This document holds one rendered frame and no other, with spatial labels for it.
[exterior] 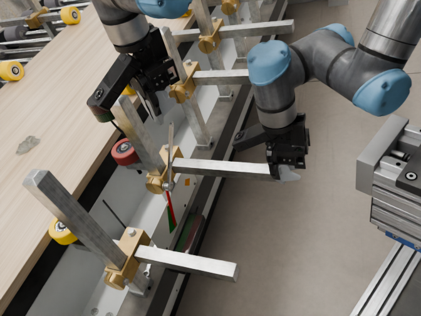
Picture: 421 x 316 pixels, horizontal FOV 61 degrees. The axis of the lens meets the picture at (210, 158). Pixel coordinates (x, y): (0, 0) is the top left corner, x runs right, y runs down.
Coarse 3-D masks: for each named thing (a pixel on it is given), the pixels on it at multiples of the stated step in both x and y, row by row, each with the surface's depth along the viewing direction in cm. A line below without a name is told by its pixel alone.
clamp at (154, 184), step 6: (162, 150) 98; (174, 150) 96; (180, 150) 99; (162, 156) 96; (174, 156) 95; (180, 156) 99; (150, 174) 92; (162, 174) 91; (174, 174) 96; (150, 180) 91; (156, 180) 91; (162, 180) 91; (150, 186) 92; (156, 186) 91; (156, 192) 93; (162, 192) 92
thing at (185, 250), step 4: (196, 216) 100; (200, 216) 100; (196, 220) 100; (196, 224) 99; (192, 228) 98; (196, 228) 98; (192, 232) 97; (188, 236) 97; (192, 236) 96; (188, 240) 96; (192, 240) 95; (188, 244) 95; (184, 248) 94; (188, 248) 94; (184, 252) 94; (188, 252) 93
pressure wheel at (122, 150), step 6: (126, 138) 100; (120, 144) 99; (126, 144) 98; (114, 150) 97; (120, 150) 97; (126, 150) 96; (132, 150) 95; (114, 156) 96; (120, 156) 95; (126, 156) 95; (132, 156) 95; (120, 162) 96; (126, 162) 96; (132, 162) 96
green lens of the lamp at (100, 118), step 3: (93, 114) 79; (105, 114) 78; (108, 114) 78; (111, 114) 78; (96, 117) 79; (99, 117) 78; (102, 117) 78; (105, 117) 78; (108, 117) 78; (111, 117) 79; (114, 117) 79; (99, 120) 79; (102, 120) 79; (105, 120) 79; (108, 120) 79; (111, 120) 79
